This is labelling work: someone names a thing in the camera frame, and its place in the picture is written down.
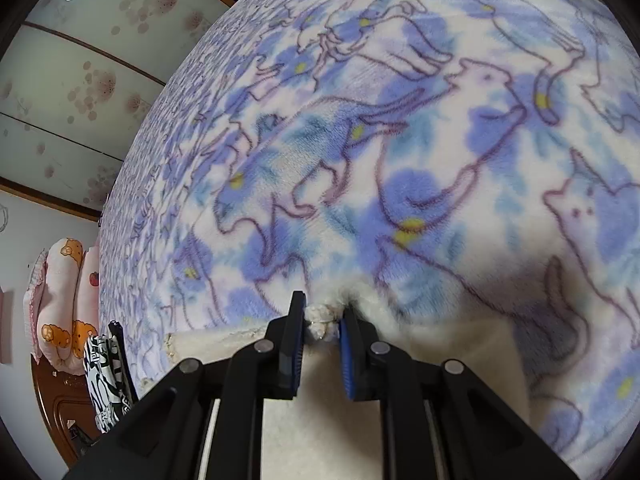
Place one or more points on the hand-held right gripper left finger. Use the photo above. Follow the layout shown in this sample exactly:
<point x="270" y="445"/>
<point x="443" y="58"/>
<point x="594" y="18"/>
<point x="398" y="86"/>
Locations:
<point x="298" y="345"/>

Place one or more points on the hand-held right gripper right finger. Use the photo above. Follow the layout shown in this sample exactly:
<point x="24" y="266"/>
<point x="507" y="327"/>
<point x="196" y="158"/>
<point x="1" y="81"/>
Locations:
<point x="346" y="360"/>

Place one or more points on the cream fluffy sweater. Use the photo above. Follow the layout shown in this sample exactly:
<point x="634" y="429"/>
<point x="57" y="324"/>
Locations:
<point x="320" y="440"/>

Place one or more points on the black and white printed cloth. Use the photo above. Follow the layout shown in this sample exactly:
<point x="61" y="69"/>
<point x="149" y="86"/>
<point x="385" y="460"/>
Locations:
<point x="102" y="385"/>

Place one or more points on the floral cat print blanket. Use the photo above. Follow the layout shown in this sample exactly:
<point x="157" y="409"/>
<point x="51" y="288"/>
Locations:
<point x="400" y="135"/>

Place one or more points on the bear print pillow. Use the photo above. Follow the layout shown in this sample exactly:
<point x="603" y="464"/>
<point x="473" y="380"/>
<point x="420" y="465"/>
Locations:
<point x="62" y="300"/>

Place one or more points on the brown wooden headboard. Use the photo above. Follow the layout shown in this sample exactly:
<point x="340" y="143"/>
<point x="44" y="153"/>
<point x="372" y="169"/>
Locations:
<point x="60" y="410"/>

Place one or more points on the floral sliding wardrobe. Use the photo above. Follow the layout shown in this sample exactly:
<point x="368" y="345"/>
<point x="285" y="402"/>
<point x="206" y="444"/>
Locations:
<point x="100" y="60"/>

